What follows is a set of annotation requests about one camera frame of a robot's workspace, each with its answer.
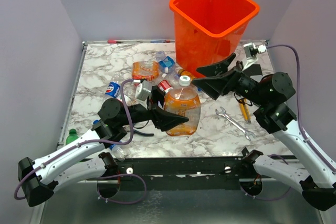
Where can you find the orange plastic bin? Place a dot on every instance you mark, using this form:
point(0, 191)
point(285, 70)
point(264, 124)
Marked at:
point(208, 31)

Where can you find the blue handled pliers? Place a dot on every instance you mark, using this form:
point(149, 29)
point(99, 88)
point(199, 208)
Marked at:
point(142, 133)

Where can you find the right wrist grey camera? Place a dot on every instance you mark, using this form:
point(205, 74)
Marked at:
point(252, 51)

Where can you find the red marker pen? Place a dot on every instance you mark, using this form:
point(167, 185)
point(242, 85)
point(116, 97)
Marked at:
point(114, 42)

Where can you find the red label clear bottle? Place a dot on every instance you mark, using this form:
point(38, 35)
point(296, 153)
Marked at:
point(164, 86)

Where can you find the clear bottle at table edge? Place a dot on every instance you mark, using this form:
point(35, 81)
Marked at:
point(120, 152)

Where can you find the orange juice small bottle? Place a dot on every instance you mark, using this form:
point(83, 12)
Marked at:
point(183, 72)

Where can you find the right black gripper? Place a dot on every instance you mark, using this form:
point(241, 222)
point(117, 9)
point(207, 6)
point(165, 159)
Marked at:
point(214, 86)

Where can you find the silver wrench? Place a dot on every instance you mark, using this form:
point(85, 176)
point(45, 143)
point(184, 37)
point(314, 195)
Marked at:
point(248, 134)

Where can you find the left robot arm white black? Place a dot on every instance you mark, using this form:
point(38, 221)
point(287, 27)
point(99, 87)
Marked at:
point(85, 158)

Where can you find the light blue label bottle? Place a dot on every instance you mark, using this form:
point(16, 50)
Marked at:
point(166, 63)

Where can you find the blue red pen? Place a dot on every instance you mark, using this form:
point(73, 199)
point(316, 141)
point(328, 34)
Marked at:
point(160, 41)

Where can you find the red white label bottle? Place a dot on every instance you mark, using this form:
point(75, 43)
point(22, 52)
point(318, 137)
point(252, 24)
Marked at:
point(129, 100)

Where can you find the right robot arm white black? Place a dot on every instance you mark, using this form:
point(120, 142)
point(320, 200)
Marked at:
point(316, 182)

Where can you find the Pepsi bottle blue cap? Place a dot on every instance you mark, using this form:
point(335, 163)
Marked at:
point(113, 87)

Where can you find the black flat box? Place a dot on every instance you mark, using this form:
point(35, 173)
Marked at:
point(254, 70)

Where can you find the green plastic bottle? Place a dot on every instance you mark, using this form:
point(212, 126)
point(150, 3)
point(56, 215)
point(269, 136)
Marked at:
point(71, 137)

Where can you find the crushed orange label bottle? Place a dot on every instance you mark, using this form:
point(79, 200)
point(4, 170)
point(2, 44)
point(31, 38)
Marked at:
point(148, 70)

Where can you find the large orange label bottle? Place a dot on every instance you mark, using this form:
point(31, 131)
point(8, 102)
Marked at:
point(183, 100)

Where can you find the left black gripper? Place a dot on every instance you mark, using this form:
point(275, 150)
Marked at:
point(161, 119)

